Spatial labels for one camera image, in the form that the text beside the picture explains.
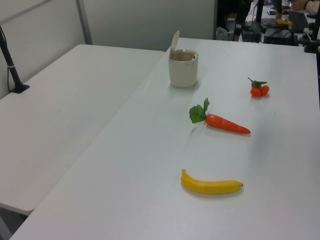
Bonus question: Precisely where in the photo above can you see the black tripod pole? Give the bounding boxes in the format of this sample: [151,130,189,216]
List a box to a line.
[231,0,249,42]

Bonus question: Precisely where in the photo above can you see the orange toy carrot with leaves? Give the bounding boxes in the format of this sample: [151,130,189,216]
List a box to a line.
[188,97,251,135]

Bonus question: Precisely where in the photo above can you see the toy tangerine cluster with leaves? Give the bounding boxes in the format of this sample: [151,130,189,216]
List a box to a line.
[247,76,270,98]

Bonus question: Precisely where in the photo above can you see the black camera pole with base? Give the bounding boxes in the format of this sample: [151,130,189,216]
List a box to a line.
[0,24,30,94]

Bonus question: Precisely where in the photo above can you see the cream garbage bin with lid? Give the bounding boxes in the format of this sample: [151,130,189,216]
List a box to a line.
[167,30,200,88]

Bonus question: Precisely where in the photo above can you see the bystander hand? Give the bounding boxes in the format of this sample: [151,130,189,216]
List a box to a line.
[291,0,311,11]

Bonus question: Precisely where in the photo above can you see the yellow toy banana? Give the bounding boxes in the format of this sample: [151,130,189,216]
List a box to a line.
[180,168,244,196]

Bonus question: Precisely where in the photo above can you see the black clamp stand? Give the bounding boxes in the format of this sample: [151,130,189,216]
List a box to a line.
[303,21,320,53]

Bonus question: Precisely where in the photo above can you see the black equipment box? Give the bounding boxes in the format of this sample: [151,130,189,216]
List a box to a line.
[262,24,299,46]

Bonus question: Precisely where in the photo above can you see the white side table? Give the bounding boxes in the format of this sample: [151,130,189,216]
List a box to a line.
[0,44,166,217]

